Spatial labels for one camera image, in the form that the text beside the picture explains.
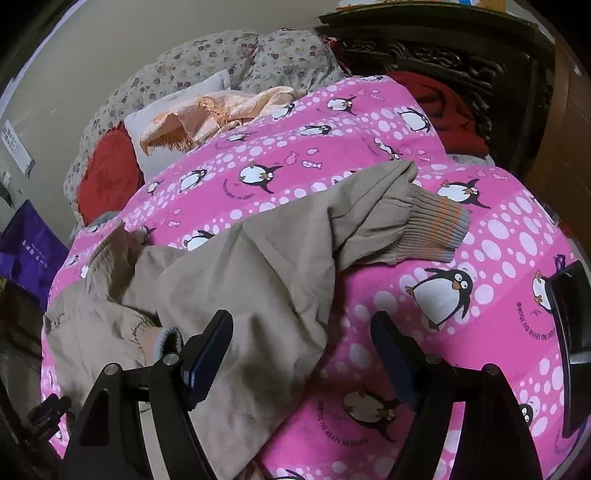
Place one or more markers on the black framed screen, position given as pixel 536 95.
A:
pixel 570 314

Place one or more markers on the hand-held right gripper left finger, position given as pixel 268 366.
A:
pixel 207 360

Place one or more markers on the purple bag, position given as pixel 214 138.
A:
pixel 27 249

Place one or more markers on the dark red cloth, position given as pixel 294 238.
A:
pixel 443 106

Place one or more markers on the red cushion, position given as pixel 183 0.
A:
pixel 108 180

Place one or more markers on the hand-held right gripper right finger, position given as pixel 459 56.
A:
pixel 392 355

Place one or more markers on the dark carved wooden headboard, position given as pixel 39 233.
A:
pixel 438 50

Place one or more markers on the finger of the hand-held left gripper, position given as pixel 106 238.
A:
pixel 48 415

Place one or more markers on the white pillow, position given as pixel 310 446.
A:
pixel 138 124

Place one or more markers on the beige jacket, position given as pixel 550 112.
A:
pixel 258 286

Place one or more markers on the wall calendar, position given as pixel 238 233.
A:
pixel 16 147

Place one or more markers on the peach fringed cloth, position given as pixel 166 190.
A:
pixel 207 115

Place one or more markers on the brown wooden wardrobe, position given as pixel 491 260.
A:
pixel 568 138

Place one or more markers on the pink penguin print blanket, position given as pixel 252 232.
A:
pixel 369 138

